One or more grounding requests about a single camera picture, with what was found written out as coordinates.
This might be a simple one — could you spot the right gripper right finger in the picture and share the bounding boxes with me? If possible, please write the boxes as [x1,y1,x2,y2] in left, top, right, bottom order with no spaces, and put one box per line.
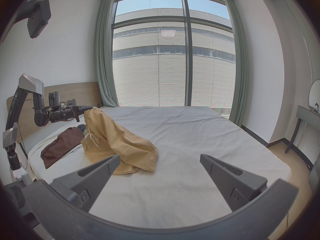
[200,154,268,213]

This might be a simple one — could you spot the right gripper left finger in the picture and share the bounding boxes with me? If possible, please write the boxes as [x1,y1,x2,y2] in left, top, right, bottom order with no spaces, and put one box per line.
[53,154,122,212]

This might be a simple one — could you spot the tan shorts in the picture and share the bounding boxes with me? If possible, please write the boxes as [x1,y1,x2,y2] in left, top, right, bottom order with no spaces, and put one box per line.
[81,107,159,175]

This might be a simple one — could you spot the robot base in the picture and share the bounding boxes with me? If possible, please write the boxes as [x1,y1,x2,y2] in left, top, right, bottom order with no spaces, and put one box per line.
[3,168,35,212]

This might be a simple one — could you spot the bed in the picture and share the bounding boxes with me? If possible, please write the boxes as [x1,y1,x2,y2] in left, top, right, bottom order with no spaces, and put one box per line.
[6,81,292,222]

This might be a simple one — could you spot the brown shorts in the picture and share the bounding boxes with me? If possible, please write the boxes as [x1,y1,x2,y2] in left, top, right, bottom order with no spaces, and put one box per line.
[41,127,84,169]

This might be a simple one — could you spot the white garment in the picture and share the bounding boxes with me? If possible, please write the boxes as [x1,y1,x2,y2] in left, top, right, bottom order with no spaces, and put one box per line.
[64,144,83,157]

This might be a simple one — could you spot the grey-green curtain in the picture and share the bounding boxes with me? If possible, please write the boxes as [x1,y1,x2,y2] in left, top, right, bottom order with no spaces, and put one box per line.
[223,0,248,128]
[94,0,119,107]

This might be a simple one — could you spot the grey dressing table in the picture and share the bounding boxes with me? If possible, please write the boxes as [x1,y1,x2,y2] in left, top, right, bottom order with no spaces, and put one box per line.
[285,105,320,169]

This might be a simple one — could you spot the window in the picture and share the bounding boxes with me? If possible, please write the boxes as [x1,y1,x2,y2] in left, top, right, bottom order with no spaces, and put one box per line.
[111,0,237,121]

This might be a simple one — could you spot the round mirror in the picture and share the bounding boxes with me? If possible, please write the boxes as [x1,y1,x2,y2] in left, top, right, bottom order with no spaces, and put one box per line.
[309,80,320,113]

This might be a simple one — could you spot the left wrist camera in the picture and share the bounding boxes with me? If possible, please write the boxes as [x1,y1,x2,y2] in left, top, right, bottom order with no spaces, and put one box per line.
[48,91,62,108]

